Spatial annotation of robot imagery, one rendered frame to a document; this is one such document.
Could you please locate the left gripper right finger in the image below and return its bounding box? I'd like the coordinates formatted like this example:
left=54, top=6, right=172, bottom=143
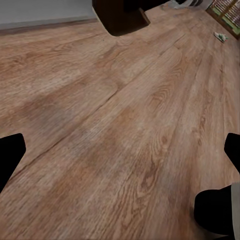
left=224, top=133, right=240, bottom=172

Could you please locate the sandal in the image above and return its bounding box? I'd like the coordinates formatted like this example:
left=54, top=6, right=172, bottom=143
left=93, top=0, right=151, bottom=38

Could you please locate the gym shoe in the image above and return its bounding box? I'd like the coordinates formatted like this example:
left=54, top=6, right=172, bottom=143
left=214, top=32, right=228, bottom=43

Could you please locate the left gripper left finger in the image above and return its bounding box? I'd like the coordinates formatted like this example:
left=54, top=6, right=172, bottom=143
left=0, top=133, right=26, bottom=193

